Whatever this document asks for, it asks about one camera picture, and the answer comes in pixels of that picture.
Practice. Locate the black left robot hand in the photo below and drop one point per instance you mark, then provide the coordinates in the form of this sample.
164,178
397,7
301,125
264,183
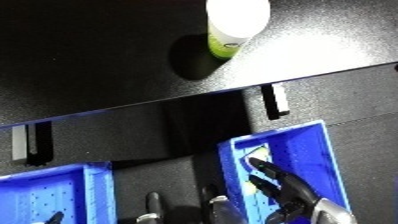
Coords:
56,218

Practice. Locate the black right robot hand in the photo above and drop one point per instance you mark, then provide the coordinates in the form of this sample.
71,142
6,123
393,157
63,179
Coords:
293,196

